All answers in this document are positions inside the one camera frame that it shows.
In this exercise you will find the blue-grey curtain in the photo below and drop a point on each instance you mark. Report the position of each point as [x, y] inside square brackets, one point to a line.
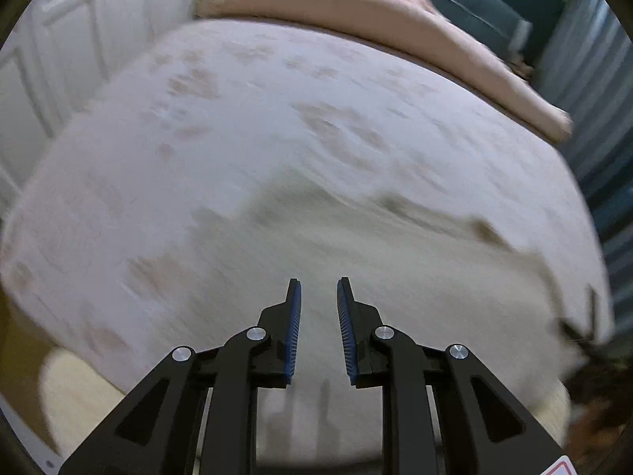
[593, 84]

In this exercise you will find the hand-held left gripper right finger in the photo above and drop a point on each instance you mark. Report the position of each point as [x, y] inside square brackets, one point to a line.
[344, 331]

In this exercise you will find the floral pink bed sheet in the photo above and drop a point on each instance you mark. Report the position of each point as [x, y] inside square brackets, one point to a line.
[198, 133]

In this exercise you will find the white fluffy rug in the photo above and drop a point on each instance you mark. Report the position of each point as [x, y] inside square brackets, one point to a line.
[74, 396]

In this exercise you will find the grey sweater with black hearts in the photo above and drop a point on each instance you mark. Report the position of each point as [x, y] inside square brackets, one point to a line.
[395, 257]

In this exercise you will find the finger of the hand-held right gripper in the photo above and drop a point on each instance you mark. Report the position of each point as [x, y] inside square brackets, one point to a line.
[577, 332]

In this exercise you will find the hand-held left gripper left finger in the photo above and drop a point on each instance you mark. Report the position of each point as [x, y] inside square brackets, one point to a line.
[295, 331]

